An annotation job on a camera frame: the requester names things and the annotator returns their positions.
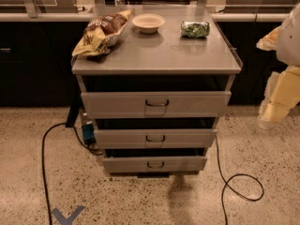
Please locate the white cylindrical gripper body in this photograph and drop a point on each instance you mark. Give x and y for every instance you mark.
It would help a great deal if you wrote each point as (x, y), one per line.
(290, 42)

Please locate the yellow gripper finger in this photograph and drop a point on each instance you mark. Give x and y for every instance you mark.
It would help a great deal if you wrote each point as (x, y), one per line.
(270, 41)
(287, 96)

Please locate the grey bottom drawer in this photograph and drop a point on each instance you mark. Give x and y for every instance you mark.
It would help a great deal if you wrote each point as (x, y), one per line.
(154, 164)

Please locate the grey drawer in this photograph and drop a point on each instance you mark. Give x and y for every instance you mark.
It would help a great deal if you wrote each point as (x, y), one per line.
(155, 104)
(154, 164)
(154, 138)

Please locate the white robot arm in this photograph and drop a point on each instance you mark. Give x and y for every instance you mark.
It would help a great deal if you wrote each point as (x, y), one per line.
(288, 50)

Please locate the grey drawer cabinet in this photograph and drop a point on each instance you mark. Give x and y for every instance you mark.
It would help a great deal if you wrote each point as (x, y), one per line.
(162, 62)

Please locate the grey middle drawer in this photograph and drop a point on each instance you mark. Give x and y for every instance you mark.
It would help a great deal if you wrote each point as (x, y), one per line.
(154, 138)

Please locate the grey top drawer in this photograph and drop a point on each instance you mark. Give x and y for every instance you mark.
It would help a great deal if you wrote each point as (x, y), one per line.
(155, 104)

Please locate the green snack bag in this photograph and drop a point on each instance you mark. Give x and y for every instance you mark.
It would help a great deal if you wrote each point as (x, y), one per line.
(195, 29)

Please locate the white paper bowl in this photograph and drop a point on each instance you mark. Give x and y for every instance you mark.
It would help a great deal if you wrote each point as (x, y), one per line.
(148, 23)

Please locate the brown yellow chip bag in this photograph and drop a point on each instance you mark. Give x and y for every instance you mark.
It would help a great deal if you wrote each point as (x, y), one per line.
(102, 33)

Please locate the blue power box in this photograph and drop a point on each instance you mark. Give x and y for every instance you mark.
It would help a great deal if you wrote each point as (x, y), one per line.
(88, 134)

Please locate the dark counter with rail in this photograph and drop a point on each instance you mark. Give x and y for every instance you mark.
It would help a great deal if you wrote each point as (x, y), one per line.
(35, 62)

